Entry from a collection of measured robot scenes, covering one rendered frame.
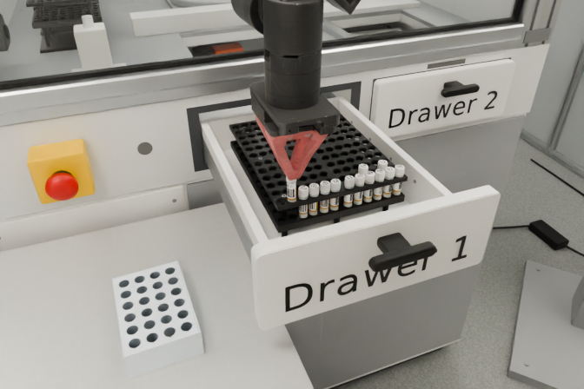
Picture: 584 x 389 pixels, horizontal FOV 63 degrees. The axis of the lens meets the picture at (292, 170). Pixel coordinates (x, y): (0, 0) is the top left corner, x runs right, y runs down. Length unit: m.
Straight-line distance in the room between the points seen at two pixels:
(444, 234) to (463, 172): 0.52
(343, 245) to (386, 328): 0.82
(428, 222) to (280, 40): 0.25
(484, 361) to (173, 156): 1.16
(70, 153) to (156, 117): 0.13
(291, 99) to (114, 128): 0.34
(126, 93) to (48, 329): 0.32
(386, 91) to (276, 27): 0.41
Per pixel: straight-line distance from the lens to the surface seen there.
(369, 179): 0.61
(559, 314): 1.78
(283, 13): 0.45
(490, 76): 0.97
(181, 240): 0.75
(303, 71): 0.47
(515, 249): 2.03
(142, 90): 0.72
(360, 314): 1.21
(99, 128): 0.74
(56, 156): 0.71
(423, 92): 0.88
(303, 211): 0.59
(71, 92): 0.71
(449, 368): 1.58
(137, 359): 0.58
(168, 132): 0.75
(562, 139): 2.65
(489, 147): 1.09
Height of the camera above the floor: 1.24
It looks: 33 degrees down
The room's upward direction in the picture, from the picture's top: straight up
